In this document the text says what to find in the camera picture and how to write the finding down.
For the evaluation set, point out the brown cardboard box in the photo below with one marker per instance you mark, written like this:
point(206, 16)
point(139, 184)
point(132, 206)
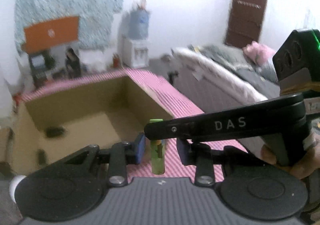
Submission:
point(102, 113)

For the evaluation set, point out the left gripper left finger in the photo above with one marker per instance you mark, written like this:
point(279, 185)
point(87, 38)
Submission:
point(117, 158)

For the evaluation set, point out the orange Philips box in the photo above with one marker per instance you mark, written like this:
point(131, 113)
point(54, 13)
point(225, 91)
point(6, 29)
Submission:
point(40, 39)

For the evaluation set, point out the pink checkered tablecloth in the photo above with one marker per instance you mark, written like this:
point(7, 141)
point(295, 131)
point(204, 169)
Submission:
point(176, 103)

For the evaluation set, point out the green lip balm stick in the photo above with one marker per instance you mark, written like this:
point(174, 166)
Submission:
point(157, 157)

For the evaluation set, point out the white supplement bottle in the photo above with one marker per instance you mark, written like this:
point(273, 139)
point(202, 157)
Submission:
point(13, 185)

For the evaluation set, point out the black oval remote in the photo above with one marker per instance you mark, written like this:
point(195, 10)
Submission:
point(52, 132)

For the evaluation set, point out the red fire extinguisher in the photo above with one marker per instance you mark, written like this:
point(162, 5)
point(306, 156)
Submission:
point(116, 61)

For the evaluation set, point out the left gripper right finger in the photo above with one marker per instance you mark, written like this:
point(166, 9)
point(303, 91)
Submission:
point(204, 158)

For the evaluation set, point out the brown wooden door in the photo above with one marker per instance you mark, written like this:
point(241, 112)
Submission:
point(245, 22)

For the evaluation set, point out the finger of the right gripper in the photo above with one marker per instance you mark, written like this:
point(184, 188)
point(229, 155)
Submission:
point(237, 123)

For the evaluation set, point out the black cylinder tube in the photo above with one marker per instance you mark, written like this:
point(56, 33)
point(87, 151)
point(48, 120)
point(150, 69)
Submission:
point(42, 158)

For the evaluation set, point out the water dispenser with bottle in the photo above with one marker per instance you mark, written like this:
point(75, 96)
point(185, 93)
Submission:
point(135, 47)

